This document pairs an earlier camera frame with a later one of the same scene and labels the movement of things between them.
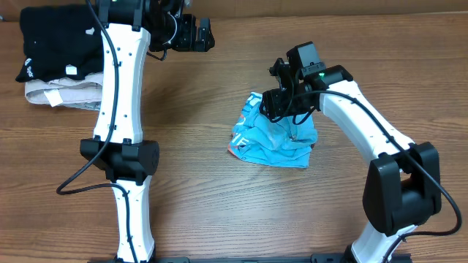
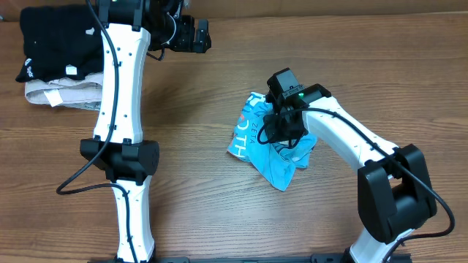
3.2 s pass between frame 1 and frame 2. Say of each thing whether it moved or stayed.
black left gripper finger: stayed
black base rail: stayed
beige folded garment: stayed
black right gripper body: moved
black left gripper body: stayed
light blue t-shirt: moved
